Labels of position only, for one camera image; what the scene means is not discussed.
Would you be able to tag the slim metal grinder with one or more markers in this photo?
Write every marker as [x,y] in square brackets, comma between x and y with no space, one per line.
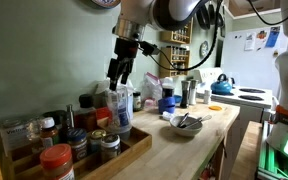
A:
[70,116]

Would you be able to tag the blue tea kettle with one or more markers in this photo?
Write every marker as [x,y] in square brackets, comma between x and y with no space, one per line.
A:
[221,87]

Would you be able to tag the white ceramic bowl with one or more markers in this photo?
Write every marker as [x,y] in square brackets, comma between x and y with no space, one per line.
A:
[185,130]

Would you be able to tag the white paper sheet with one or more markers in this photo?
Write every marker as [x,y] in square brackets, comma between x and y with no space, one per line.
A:
[249,41]

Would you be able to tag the blue paper flyer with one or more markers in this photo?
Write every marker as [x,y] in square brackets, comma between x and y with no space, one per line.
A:
[272,36]

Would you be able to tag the round wall clock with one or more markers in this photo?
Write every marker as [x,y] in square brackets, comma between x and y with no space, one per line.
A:
[204,49]

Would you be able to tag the black cap dark bottle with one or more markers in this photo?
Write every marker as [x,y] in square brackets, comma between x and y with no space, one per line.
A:
[85,115]

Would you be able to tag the hanging black pan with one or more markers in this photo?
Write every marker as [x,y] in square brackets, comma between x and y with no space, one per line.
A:
[219,18]
[203,18]

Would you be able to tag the white printed box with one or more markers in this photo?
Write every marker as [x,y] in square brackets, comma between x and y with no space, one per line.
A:
[14,136]

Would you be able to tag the orange printed paper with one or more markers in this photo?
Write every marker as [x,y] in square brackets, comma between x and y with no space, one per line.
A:
[261,38]

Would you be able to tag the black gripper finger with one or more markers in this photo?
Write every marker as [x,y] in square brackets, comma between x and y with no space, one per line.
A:
[126,76]
[113,80]

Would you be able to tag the small black cap jar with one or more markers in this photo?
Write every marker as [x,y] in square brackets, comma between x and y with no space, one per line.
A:
[137,101]

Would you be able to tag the round clear tupperware container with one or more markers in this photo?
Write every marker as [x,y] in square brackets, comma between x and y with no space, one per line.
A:
[124,134]

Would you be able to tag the clear plastic zip bag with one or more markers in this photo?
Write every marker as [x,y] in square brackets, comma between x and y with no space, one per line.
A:
[151,87]

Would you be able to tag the green lit robot stand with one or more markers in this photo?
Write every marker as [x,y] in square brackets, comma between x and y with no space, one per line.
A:
[277,160]

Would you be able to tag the dark pepper mill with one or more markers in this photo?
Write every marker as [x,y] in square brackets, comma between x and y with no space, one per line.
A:
[184,95]

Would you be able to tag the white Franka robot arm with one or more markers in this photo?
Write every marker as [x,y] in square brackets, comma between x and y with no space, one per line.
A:
[140,11]

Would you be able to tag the black lid jar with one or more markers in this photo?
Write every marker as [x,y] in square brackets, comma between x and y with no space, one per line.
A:
[54,116]

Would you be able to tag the small white container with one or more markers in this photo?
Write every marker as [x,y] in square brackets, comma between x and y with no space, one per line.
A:
[168,116]

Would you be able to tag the wooden wall cabinet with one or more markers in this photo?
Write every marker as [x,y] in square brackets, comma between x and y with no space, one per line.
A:
[250,6]

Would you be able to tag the silver salt mill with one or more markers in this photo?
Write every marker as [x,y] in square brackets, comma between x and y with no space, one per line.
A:
[193,93]

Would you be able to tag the white lid dark jar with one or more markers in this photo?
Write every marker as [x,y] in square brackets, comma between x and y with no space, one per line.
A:
[110,148]

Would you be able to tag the short metal spoon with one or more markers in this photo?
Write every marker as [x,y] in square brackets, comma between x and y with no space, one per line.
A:
[183,120]

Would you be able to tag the wooden organizer tray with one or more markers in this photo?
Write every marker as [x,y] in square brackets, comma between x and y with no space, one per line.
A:
[140,141]

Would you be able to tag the blue lid jar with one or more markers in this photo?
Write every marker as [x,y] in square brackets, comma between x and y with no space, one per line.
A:
[78,145]

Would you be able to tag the gold lid jar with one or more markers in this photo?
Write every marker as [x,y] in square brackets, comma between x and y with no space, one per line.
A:
[96,141]

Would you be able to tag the red lid spice jar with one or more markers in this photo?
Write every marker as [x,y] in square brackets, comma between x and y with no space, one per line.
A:
[56,161]

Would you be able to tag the round decorative wall plate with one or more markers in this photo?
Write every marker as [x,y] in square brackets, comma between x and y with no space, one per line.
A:
[105,2]

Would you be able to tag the white cap orange bottle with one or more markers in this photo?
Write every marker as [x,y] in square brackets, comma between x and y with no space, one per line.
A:
[49,133]

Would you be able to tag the orange flat lid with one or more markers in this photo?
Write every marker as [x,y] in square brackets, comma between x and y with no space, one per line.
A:
[215,108]

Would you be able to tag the blue plastic cup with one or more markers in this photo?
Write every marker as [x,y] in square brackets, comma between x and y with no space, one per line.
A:
[166,104]

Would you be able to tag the white refrigerator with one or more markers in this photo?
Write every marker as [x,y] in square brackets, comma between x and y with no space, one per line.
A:
[260,71]

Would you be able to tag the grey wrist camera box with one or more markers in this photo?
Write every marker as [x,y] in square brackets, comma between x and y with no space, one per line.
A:
[149,48]

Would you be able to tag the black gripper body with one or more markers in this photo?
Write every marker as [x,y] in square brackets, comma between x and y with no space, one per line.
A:
[125,53]

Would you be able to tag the white electric stove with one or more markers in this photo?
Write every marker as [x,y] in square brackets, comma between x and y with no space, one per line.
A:
[250,111]

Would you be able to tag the small blue bowl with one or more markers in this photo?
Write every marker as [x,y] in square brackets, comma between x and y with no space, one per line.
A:
[177,99]

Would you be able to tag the small clear glass jar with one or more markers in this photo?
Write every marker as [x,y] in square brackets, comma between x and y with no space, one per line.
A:
[34,130]

